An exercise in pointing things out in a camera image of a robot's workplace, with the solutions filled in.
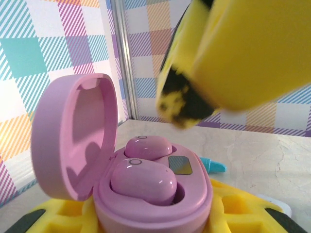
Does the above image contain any teal marker pen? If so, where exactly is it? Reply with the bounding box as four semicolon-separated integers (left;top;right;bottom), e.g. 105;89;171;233
200;157;228;173

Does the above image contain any pink earbud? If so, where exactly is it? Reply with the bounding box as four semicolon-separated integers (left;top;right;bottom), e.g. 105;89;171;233
110;159;178;205
123;135;174;162

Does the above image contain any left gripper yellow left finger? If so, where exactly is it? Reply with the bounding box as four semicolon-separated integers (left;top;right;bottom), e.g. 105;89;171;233
13;198;98;233

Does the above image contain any aluminium frame post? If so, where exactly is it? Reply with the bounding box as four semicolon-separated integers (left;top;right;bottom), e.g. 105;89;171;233
113;0;140;121

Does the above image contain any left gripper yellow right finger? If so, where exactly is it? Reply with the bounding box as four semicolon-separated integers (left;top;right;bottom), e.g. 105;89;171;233
208;178;311;233

